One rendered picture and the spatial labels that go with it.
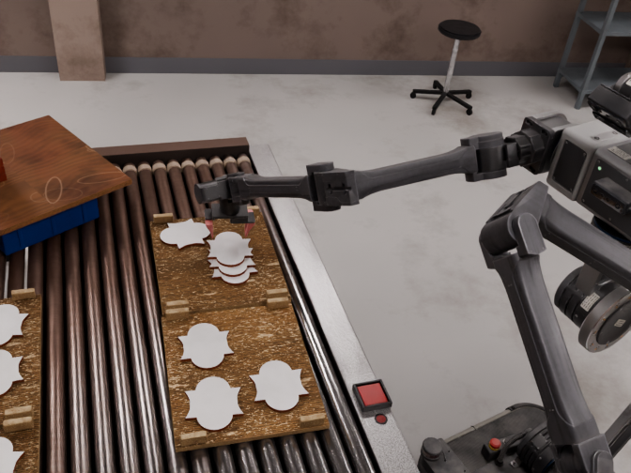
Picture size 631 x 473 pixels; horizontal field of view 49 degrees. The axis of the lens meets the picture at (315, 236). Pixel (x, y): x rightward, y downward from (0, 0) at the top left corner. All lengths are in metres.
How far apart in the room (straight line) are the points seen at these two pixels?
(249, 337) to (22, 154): 0.99
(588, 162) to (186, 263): 1.10
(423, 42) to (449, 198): 1.70
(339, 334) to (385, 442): 0.35
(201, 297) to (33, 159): 0.75
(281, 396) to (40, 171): 1.06
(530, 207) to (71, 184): 1.42
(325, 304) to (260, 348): 0.26
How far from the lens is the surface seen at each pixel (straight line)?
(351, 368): 1.79
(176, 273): 1.99
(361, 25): 5.30
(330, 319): 1.91
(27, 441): 1.67
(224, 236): 2.07
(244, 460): 1.60
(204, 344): 1.78
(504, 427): 2.68
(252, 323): 1.85
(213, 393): 1.68
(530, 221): 1.17
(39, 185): 2.21
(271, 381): 1.70
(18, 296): 1.97
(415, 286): 3.47
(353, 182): 1.49
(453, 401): 3.01
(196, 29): 5.15
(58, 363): 1.82
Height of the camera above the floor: 2.25
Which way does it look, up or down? 38 degrees down
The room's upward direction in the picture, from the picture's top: 6 degrees clockwise
